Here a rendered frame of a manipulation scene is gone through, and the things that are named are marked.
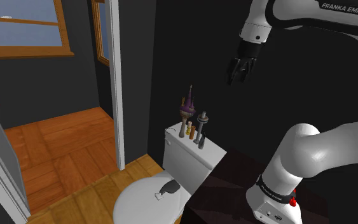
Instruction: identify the narrow wooden framed window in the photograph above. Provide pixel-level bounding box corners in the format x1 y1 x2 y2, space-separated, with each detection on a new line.
90 0 111 67

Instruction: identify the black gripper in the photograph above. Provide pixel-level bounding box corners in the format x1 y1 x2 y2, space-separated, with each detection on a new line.
226 39 264 87

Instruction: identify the white toilet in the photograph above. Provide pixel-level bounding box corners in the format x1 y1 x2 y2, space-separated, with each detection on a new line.
113 121 228 224

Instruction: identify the white door frame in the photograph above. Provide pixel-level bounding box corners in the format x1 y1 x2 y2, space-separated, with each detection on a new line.
105 0 126 171

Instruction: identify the wide wooden framed window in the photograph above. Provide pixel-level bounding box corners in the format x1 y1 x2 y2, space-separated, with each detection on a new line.
0 0 75 60

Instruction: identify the purple castle tower figure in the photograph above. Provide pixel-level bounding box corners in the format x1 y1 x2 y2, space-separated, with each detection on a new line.
179 84 196 139

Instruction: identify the small dark grey bottle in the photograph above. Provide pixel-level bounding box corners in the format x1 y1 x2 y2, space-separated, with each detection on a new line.
198 131 207 150

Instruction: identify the grey tower figure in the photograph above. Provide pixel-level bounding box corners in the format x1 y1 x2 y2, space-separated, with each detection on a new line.
193 110 210 145

